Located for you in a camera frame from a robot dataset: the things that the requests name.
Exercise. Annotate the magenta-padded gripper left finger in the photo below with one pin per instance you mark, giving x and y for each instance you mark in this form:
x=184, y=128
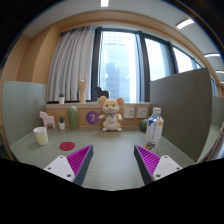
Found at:
x=60, y=165

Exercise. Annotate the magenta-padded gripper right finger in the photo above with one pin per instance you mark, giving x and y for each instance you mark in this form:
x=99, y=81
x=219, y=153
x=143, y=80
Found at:
x=166, y=165

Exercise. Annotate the clear plastic drink bottle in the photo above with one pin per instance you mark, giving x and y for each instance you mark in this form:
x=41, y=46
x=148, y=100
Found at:
x=154, y=130

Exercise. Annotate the flat round red coaster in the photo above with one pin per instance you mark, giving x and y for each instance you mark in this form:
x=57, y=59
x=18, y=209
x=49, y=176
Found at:
x=67, y=146

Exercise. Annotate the white paper cup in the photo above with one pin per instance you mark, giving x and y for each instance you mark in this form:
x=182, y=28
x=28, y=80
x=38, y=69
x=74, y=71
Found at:
x=41, y=136

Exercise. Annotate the small potted plant white pot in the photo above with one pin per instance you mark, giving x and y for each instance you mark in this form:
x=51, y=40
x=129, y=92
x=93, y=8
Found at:
x=61, y=99
x=61, y=125

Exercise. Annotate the tall green cactus ornament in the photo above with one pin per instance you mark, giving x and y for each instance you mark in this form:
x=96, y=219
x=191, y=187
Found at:
x=73, y=118

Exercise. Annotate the pink wooden horse figure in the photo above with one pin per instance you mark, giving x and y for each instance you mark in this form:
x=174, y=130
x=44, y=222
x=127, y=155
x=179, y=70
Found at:
x=46, y=118

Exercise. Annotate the grey-green desk partition panel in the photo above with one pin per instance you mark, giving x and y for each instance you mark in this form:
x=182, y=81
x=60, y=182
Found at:
x=23, y=110
x=181, y=110

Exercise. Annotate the round purple number sign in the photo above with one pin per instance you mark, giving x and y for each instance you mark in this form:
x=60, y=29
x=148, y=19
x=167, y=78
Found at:
x=92, y=117

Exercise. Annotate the beige mouse plush toy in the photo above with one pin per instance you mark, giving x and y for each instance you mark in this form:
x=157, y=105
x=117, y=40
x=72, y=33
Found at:
x=111, y=115

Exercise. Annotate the wooden hand model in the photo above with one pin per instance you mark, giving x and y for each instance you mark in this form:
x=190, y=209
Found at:
x=82, y=91

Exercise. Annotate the black horse figure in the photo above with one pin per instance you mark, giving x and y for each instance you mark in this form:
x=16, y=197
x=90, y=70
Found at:
x=101, y=93

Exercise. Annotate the grey window curtain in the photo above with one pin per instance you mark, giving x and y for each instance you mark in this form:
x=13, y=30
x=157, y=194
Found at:
x=71, y=63

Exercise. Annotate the ceiling lights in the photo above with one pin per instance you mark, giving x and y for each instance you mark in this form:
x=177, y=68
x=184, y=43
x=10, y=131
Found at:
x=104, y=2

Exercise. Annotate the white wall socket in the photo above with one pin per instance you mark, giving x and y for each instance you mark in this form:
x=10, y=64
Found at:
x=129, y=112
x=142, y=112

